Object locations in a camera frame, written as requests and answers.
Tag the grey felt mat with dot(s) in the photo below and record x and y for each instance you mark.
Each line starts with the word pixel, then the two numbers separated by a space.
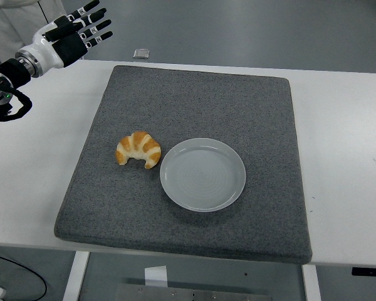
pixel 191 103

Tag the black table control panel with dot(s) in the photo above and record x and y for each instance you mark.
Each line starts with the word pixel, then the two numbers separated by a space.
pixel 369 271

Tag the small square metal floor socket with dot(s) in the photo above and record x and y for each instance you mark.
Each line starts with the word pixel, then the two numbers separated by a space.
pixel 141 54

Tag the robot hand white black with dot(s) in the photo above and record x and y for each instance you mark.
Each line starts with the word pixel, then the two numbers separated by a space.
pixel 48 54

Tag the croissant bread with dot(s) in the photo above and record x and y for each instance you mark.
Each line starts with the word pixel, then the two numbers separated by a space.
pixel 144 144

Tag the person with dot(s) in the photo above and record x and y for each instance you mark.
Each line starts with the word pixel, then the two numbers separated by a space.
pixel 9 22

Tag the pale grey round plate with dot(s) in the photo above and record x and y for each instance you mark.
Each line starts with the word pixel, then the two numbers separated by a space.
pixel 203 178

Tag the white table leg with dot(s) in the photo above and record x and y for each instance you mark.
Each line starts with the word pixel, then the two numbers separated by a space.
pixel 76 276
pixel 311 283

